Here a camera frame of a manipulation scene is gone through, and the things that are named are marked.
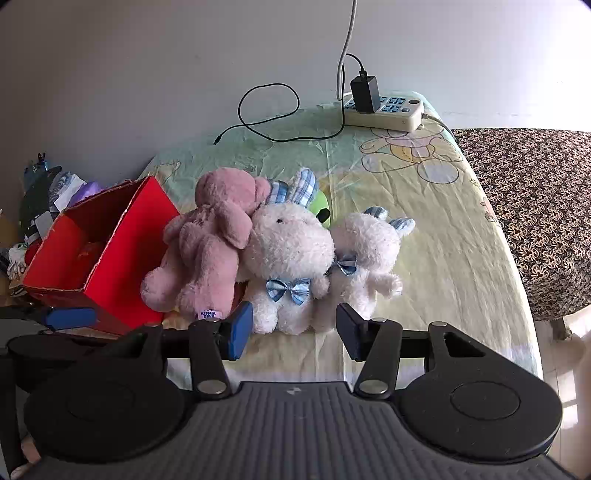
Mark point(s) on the red cardboard box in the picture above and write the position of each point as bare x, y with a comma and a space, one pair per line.
124, 258

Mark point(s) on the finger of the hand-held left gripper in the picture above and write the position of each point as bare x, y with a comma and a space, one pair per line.
69, 318

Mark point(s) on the white square box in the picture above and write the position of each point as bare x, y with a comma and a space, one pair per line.
45, 224

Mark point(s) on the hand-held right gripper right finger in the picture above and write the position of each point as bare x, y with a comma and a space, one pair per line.
348, 332

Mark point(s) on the large white plush rabbit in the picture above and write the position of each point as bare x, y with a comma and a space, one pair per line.
286, 244

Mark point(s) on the dark green cloth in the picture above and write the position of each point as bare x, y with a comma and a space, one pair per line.
34, 203

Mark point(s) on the white tangled bundle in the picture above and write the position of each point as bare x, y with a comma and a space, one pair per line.
17, 261

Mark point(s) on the purple tissue pack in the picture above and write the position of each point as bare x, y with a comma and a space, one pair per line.
87, 191

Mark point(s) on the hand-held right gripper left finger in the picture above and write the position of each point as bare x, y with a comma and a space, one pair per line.
241, 330

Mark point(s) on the green plush toy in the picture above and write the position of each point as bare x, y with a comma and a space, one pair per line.
320, 205

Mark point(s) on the pink plush bear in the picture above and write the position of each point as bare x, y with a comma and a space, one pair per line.
207, 240

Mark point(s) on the black charger adapter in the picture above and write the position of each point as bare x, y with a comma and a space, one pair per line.
364, 94

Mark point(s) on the white power strip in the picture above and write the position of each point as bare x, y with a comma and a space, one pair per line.
397, 117

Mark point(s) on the red plush item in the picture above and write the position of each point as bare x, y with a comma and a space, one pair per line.
33, 254

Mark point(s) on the small white plush rabbit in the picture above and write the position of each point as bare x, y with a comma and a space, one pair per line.
364, 249

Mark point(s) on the brown patterned blanket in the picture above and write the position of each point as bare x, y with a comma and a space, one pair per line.
540, 207

